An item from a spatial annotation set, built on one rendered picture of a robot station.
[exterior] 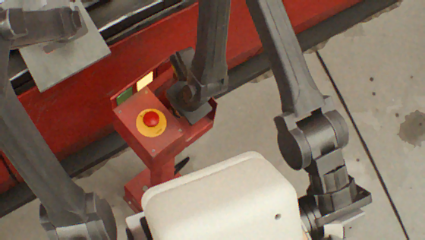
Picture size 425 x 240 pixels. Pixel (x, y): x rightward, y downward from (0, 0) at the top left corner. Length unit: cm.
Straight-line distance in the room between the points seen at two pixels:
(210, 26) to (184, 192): 43
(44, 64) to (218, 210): 67
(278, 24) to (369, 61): 163
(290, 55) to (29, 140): 47
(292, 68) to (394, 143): 152
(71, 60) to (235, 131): 113
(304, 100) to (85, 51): 55
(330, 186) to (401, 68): 166
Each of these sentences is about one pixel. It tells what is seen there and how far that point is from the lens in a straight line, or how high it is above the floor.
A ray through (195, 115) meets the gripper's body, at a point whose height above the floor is 81.
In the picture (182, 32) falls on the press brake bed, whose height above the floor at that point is 65.
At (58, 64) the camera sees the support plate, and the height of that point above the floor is 100.
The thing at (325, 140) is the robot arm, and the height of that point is 127.
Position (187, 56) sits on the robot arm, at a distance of 154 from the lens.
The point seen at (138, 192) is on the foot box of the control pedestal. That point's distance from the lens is 230.
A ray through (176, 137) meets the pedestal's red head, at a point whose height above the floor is 78.
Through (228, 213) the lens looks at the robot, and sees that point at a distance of 97.
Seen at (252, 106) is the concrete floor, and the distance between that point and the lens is 256.
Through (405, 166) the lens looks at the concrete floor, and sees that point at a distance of 262.
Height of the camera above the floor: 231
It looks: 66 degrees down
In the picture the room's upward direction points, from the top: 11 degrees clockwise
